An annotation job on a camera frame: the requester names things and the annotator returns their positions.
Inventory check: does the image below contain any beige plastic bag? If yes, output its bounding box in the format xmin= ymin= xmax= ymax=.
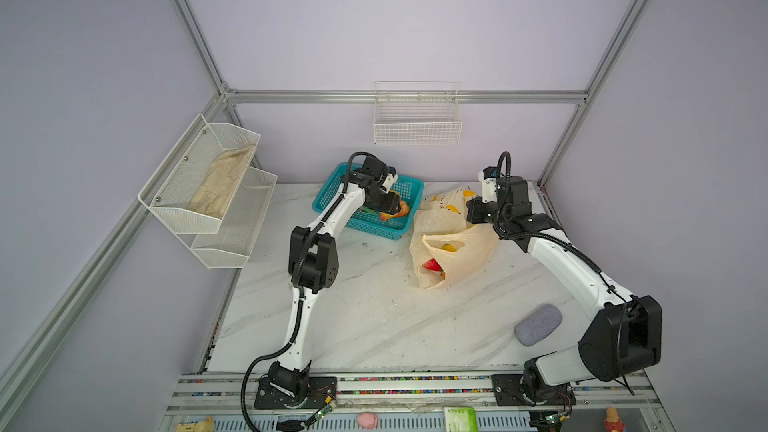
xmin=409 ymin=188 xmax=499 ymax=290

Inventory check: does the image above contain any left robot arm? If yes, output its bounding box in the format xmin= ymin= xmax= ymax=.
xmin=268 ymin=152 xmax=402 ymax=398

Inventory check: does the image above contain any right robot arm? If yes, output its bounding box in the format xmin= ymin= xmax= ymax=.
xmin=467 ymin=165 xmax=663 ymax=404

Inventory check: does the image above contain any teal plastic basket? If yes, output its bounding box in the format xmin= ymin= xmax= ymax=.
xmin=312 ymin=163 xmax=424 ymax=241

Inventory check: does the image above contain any grey sponge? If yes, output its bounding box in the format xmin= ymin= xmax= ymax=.
xmin=513 ymin=304 xmax=563 ymax=347

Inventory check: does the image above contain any beige cloth in shelf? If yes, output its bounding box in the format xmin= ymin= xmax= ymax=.
xmin=187 ymin=145 xmax=255 ymax=219

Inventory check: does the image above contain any white mesh lower shelf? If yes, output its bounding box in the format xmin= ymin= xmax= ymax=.
xmin=190 ymin=167 xmax=278 ymax=269

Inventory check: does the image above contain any white mesh shelf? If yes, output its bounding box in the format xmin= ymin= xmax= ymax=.
xmin=138 ymin=115 xmax=260 ymax=235
xmin=190 ymin=167 xmax=278 ymax=269

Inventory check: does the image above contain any white mesh upper shelf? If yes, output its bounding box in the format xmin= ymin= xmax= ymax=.
xmin=138 ymin=115 xmax=260 ymax=235

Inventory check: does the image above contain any green box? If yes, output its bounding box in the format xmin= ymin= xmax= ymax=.
xmin=443 ymin=407 xmax=479 ymax=432

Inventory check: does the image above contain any pink pig toy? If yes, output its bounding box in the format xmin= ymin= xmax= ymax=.
xmin=357 ymin=412 xmax=379 ymax=430

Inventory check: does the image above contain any yellow toy figure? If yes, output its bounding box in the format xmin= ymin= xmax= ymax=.
xmin=174 ymin=416 xmax=215 ymax=432

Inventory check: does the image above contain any white wire wall basket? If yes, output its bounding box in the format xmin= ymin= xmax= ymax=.
xmin=373 ymin=81 xmax=463 ymax=146

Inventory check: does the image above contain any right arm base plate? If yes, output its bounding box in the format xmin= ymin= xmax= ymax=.
xmin=491 ymin=373 xmax=575 ymax=408

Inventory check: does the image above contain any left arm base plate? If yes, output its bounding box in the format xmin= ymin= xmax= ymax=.
xmin=254 ymin=375 xmax=338 ymax=411

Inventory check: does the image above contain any aluminium front rail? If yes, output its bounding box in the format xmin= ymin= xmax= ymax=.
xmin=159 ymin=371 xmax=675 ymax=431

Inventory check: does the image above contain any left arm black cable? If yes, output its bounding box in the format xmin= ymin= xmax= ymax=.
xmin=239 ymin=151 xmax=379 ymax=432

